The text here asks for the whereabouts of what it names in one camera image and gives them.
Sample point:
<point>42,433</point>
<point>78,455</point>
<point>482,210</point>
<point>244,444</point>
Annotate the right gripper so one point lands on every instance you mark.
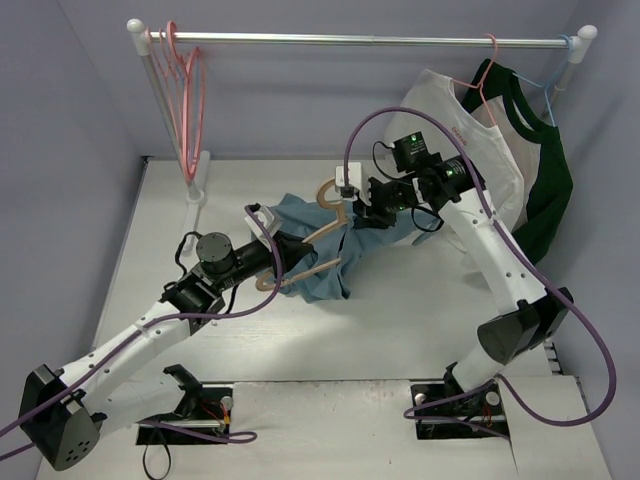
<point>375,201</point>

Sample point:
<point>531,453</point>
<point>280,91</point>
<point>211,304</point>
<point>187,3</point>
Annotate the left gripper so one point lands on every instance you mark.
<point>288,248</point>

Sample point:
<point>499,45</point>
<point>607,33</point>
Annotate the tan wooden hanger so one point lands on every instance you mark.
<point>266,280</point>

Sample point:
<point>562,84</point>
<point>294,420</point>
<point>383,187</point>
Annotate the teal blue t shirt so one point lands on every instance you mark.
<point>348,244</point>

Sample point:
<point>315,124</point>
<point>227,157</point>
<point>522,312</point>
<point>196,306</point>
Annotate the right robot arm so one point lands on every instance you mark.
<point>527,312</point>

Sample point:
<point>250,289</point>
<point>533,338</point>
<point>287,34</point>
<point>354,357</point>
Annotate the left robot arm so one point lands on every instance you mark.
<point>66,411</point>

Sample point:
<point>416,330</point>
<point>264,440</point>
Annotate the green and white shirt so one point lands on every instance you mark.
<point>537,150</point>

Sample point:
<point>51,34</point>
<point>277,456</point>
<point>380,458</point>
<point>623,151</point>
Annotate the pink hanger bundle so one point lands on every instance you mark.
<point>182,76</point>

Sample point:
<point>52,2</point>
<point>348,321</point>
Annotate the blue hanger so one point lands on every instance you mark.
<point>547,86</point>

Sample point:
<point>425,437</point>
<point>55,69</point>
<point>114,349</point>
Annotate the white clothes rack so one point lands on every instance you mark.
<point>196,191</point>

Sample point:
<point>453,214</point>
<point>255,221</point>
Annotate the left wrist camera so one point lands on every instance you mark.
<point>263,218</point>

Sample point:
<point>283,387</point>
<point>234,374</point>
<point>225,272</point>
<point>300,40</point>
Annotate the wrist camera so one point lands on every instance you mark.
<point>263,218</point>
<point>352,181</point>

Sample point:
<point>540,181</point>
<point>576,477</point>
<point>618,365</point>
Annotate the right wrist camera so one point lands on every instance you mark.
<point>352,181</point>

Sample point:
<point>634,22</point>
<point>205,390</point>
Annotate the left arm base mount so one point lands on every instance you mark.
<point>207,418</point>

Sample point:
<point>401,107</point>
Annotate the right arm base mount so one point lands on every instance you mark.
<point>476,416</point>

